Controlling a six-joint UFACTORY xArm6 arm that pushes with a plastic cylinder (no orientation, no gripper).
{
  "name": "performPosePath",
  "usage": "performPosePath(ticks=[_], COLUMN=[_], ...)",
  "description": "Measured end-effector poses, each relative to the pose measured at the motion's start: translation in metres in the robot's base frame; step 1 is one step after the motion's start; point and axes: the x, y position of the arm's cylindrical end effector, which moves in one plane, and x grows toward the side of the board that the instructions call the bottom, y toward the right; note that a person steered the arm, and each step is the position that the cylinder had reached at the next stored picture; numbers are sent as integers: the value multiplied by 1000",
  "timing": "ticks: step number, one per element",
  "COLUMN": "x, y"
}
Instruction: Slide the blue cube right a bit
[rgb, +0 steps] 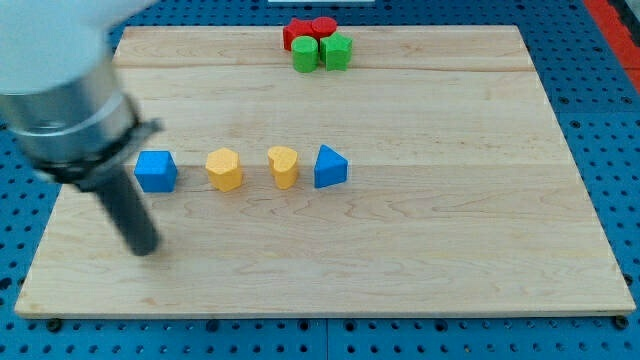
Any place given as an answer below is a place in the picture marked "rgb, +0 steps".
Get blue cube block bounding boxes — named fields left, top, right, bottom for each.
left=134, top=150, right=178, bottom=193

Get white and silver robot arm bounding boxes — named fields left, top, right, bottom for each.
left=1, top=0, right=150, bottom=191

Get blue triangle block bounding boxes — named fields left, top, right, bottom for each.
left=314, top=144, right=349, bottom=188

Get yellow heart block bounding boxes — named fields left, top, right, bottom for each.
left=267, top=146, right=299, bottom=190

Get yellow hexagon block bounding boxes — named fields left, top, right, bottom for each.
left=205, top=147, right=243, bottom=192

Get wooden board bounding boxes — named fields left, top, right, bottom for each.
left=15, top=25, right=636, bottom=319

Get green star block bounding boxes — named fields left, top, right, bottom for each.
left=320, top=32, right=353, bottom=71

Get green cylinder block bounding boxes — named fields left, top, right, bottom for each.
left=291, top=36, right=319, bottom=73

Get red star block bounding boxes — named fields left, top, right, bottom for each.
left=282, top=18, right=314, bottom=51

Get red cylinder block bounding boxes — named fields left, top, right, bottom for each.
left=311, top=16, right=338, bottom=41

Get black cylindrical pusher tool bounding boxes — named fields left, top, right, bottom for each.
left=95, top=166, right=161, bottom=256

